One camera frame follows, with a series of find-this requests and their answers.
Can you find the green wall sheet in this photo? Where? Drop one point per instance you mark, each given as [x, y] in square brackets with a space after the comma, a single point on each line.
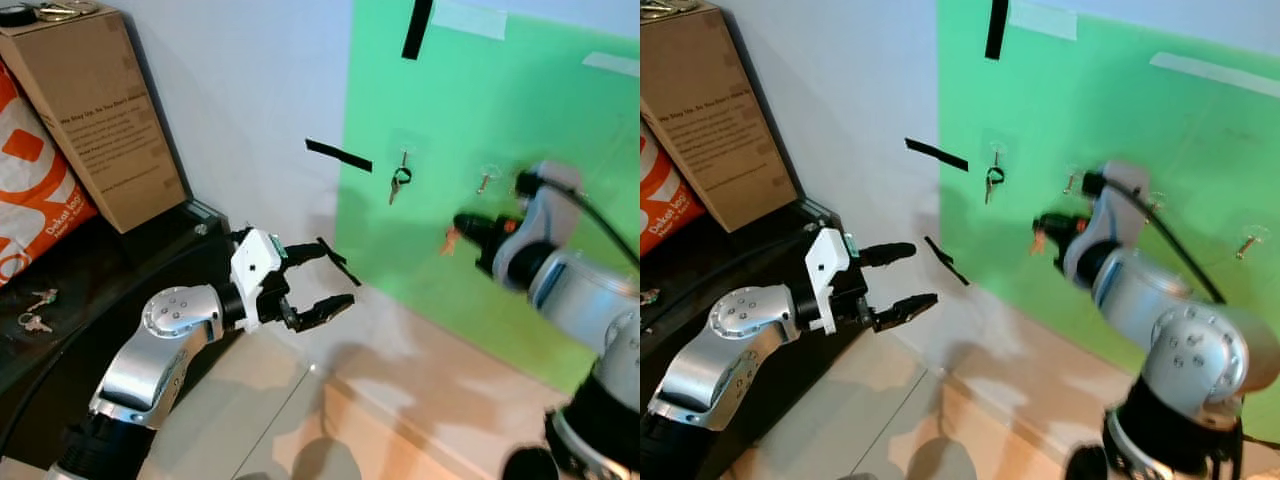
[480, 100]
[1120, 110]

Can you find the silver key bunch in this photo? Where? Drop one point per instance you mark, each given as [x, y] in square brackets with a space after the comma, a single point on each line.
[668, 8]
[65, 9]

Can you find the brown cardboard box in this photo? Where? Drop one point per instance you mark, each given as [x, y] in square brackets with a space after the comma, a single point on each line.
[715, 120]
[100, 110]

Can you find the black-headed key bunch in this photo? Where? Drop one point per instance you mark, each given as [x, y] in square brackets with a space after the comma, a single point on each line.
[399, 181]
[993, 180]

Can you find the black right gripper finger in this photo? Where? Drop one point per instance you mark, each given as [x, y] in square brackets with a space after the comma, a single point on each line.
[1046, 227]
[466, 227]

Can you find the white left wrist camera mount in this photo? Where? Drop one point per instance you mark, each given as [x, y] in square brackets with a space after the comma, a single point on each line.
[825, 275]
[252, 275]

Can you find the black robot foot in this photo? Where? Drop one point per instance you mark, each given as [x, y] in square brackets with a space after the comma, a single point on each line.
[530, 465]
[1093, 465]

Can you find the black tape strip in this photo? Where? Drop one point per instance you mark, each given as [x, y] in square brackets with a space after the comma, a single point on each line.
[417, 30]
[997, 30]
[950, 265]
[936, 154]
[338, 155]
[345, 268]

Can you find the orange and white bag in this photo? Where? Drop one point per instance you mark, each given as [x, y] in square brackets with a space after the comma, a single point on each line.
[35, 190]
[665, 200]

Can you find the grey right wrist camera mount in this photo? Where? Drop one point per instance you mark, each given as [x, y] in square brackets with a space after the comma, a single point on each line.
[1100, 225]
[545, 215]

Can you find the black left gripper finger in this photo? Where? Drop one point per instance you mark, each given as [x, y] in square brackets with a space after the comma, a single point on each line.
[905, 312]
[888, 253]
[308, 254]
[320, 312]

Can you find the clear tape piece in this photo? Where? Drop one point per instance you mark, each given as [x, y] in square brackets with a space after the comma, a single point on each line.
[1043, 20]
[612, 64]
[1215, 75]
[470, 20]

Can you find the black table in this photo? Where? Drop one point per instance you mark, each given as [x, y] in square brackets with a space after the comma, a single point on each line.
[720, 260]
[90, 270]

